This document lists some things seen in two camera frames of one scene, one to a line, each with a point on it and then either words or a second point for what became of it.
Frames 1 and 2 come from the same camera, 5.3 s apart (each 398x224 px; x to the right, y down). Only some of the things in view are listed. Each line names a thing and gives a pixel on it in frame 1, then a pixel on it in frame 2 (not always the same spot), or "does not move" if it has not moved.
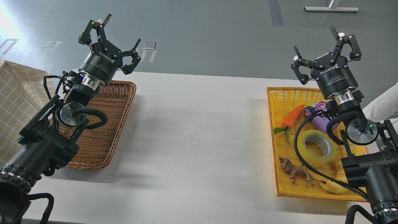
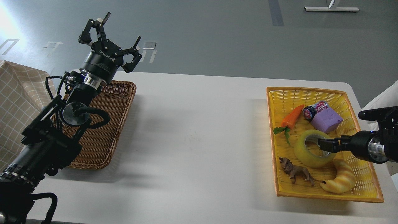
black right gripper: (332, 75) to (358, 143)
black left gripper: (101, 65) does not move
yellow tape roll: (310, 159) does not move
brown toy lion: (293, 171) does not move
